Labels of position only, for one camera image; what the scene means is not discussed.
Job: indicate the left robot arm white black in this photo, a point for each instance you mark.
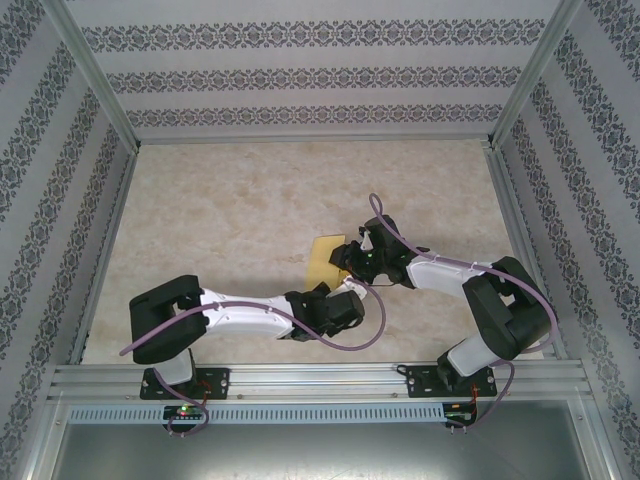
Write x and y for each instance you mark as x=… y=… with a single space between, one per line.
x=240 y=315

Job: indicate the aluminium side rail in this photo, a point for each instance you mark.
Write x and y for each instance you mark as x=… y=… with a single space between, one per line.
x=526 y=250
x=109 y=250

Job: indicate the grey sheet metal panel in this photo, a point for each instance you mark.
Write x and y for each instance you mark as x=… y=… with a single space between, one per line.
x=320 y=455

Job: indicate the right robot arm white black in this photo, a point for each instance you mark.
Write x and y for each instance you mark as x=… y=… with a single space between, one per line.
x=435 y=275

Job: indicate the aluminium mounting rail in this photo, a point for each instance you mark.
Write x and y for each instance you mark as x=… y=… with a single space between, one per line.
x=320 y=380

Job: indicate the aluminium frame post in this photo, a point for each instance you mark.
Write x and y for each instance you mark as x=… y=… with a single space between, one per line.
x=534 y=75
x=97 y=75

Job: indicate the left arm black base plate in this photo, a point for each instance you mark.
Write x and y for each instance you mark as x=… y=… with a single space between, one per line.
x=220 y=382

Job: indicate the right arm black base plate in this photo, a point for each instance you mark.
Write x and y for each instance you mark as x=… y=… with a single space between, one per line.
x=420 y=382

